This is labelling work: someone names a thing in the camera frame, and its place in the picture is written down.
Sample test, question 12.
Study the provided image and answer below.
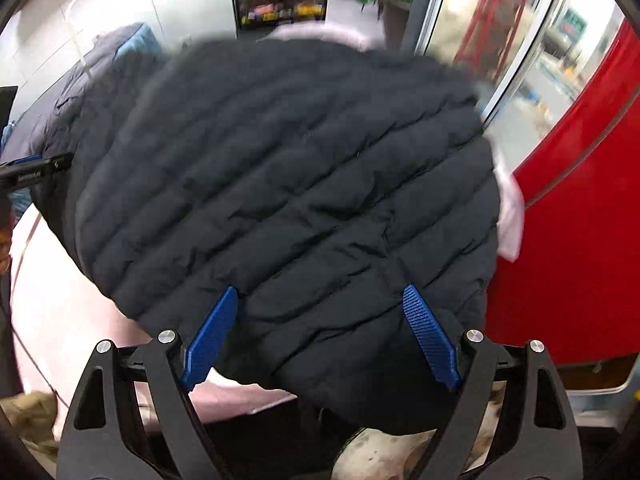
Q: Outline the navy quilted coat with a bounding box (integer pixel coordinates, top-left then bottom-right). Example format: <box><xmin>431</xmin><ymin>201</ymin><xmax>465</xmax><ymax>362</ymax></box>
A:
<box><xmin>0</xmin><ymin>22</ymin><xmax>168</xmax><ymax>171</ymax></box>

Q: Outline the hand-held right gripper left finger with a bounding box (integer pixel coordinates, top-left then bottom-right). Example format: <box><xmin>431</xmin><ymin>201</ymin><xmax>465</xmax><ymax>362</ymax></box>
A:
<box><xmin>57</xmin><ymin>286</ymin><xmax>239</xmax><ymax>480</ymax></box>

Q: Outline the olive cloth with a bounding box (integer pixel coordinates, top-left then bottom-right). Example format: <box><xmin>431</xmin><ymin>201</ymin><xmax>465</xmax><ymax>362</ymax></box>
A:
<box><xmin>0</xmin><ymin>390</ymin><xmax>61</xmax><ymax>461</ymax></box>

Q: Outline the red glossy panel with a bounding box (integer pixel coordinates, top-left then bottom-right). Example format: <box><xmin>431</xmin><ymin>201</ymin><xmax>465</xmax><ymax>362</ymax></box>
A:
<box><xmin>485</xmin><ymin>20</ymin><xmax>640</xmax><ymax>366</ymax></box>

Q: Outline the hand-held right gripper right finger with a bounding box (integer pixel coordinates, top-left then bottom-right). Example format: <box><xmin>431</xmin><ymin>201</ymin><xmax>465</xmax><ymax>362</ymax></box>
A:
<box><xmin>402</xmin><ymin>284</ymin><xmax>585</xmax><ymax>480</ymax></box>

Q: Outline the black quilted puffer jacket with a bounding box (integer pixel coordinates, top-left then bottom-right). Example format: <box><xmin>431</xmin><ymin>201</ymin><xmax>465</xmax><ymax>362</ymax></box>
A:
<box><xmin>7</xmin><ymin>22</ymin><xmax>526</xmax><ymax>441</ymax></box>

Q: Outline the metal framed glass door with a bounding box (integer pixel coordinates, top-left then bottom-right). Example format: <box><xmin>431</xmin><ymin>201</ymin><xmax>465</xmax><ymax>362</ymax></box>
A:
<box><xmin>400</xmin><ymin>0</ymin><xmax>626</xmax><ymax>131</ymax></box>

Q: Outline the white cable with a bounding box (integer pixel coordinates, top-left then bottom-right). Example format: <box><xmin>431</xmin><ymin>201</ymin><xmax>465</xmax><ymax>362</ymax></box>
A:
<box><xmin>65</xmin><ymin>0</ymin><xmax>131</xmax><ymax>81</ymax></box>

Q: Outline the white storage bin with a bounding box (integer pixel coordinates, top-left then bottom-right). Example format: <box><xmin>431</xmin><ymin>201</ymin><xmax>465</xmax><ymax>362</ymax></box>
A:
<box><xmin>560</xmin><ymin>360</ymin><xmax>633</xmax><ymax>426</ymax></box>

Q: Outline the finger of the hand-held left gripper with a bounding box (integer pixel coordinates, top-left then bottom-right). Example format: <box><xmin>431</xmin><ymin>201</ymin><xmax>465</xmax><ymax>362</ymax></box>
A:
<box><xmin>0</xmin><ymin>154</ymin><xmax>73</xmax><ymax>189</ymax></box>

